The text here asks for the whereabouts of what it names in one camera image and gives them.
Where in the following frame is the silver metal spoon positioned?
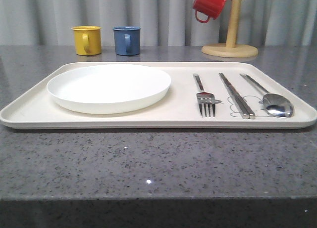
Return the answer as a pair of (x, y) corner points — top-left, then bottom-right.
(240, 74), (294, 118)

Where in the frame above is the white round plate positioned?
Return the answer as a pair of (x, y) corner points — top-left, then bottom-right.
(47, 64), (171, 114)

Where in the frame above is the blue enamel mug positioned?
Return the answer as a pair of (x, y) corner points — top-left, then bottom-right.
(113, 26), (141, 56)

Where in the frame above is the red enamel mug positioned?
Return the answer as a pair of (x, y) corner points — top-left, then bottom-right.
(193, 0), (227, 23)

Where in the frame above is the wooden mug tree stand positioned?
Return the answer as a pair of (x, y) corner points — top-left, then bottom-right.
(202, 0), (258, 58)

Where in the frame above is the grey pleated curtain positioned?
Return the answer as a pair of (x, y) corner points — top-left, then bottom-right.
(0, 0), (317, 46)

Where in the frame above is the cream rabbit serving tray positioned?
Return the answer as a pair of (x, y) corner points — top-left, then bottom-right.
(0, 62), (317, 129)

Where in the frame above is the silver metal chopstick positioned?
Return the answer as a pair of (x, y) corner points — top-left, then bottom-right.
(219, 73), (250, 119)
(229, 82), (256, 119)

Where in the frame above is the yellow enamel mug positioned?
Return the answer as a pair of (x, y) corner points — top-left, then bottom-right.
(71, 26), (102, 56)

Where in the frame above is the silver metal fork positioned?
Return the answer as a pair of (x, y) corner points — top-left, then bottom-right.
(193, 73), (215, 117)

